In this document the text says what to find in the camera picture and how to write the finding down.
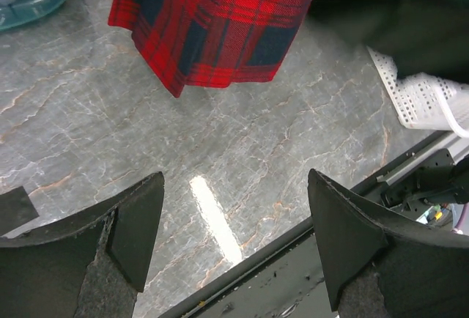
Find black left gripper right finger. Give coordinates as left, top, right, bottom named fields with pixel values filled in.
left=308, top=169, right=468, bottom=317

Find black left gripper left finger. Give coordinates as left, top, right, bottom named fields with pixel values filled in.
left=1, top=172, right=164, bottom=317

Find red navy plaid skirt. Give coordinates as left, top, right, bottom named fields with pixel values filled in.
left=108, top=0, right=312, bottom=97

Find green plaid garment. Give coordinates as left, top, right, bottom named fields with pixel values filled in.
left=309, top=0, right=468, bottom=84

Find black square tape marker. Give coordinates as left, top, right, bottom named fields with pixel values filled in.
left=0, top=186, right=39, bottom=236

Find white plastic laundry basket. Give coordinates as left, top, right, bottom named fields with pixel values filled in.
left=369, top=49, right=468, bottom=138

